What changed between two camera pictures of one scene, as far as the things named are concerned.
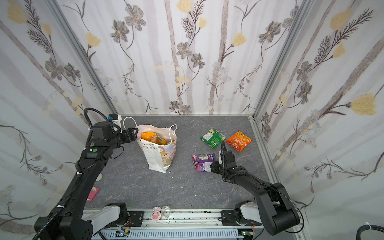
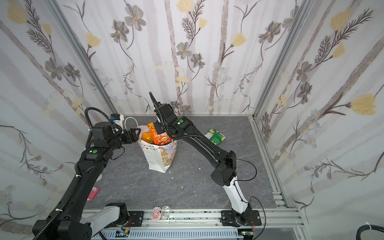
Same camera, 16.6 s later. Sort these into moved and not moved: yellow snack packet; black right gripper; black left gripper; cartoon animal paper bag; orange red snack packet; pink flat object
Moved: black right gripper; orange red snack packet
Not moved: pink flat object; yellow snack packet; cartoon animal paper bag; black left gripper
